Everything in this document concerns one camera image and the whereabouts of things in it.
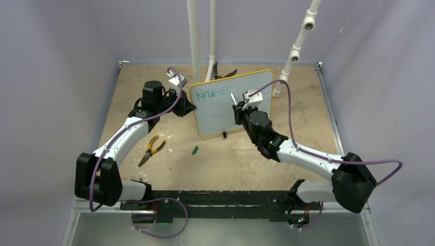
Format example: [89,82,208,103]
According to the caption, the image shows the thick white vertical pipe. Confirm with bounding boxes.
[187,0,201,81]

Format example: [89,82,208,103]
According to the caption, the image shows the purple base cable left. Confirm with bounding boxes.
[131,197,190,240]

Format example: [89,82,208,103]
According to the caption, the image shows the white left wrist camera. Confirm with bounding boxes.
[167,72,188,90]

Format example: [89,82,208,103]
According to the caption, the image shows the yellow black pliers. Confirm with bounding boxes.
[137,135,166,167]

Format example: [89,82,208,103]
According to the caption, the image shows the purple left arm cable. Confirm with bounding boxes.
[89,67,184,213]

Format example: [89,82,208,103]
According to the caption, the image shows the green marker cap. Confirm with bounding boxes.
[192,146,199,155]

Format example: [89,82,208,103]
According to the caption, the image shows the white green marker pen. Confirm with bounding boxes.
[230,93,238,106]

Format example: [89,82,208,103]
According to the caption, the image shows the thin white vertical pipe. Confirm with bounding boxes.
[205,0,216,82]

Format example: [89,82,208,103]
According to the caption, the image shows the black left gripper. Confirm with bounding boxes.
[156,87,195,117]

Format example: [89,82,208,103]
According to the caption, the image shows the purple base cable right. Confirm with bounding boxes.
[289,200,324,232]

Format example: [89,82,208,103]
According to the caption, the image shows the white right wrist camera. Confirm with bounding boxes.
[243,89,263,108]

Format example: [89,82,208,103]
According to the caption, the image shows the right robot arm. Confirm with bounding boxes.
[232,101,377,213]

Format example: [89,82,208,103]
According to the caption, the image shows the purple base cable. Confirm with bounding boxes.
[131,197,190,240]
[289,200,324,232]

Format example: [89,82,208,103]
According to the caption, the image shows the yellow framed whiteboard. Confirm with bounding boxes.
[189,69,274,137]

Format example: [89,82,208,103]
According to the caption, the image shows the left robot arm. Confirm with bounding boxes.
[74,76,196,210]

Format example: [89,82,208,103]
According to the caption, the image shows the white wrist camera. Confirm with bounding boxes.
[243,89,263,108]
[167,72,188,90]

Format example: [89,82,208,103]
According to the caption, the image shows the white pipe with fittings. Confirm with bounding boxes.
[279,0,322,82]

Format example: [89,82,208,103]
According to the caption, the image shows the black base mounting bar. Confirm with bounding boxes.
[120,190,320,223]

